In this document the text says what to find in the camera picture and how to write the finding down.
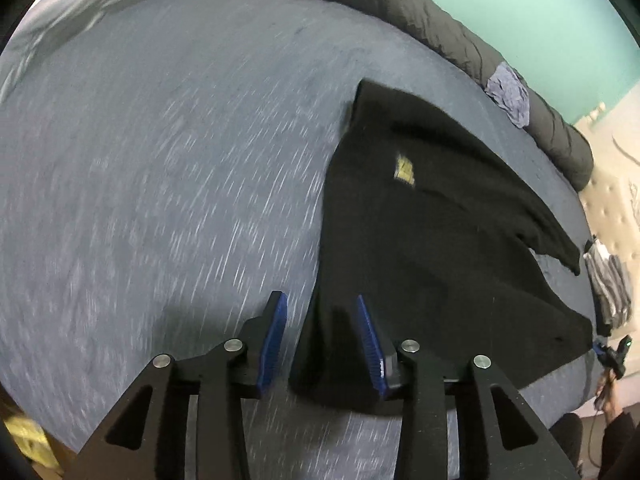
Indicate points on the person's leg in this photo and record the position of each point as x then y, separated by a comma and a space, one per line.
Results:
567, 445

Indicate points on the black sweater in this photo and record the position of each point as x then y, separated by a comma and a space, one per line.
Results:
425, 240

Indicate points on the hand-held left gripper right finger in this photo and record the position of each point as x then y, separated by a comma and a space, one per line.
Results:
371, 346

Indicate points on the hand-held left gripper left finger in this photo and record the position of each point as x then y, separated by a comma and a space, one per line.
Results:
272, 346

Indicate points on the yellow cloth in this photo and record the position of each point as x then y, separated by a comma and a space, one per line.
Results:
27, 435

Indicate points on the cream bed headboard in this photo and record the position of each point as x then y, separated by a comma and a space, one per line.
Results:
615, 185

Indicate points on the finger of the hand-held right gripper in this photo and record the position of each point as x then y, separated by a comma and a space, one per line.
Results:
598, 346

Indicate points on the person's right forearm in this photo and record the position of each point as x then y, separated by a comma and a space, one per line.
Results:
620, 440

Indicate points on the stack of folded clothes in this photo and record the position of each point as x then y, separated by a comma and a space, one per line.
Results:
607, 280

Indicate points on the crumpled light purple cloth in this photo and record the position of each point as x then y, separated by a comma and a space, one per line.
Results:
510, 92

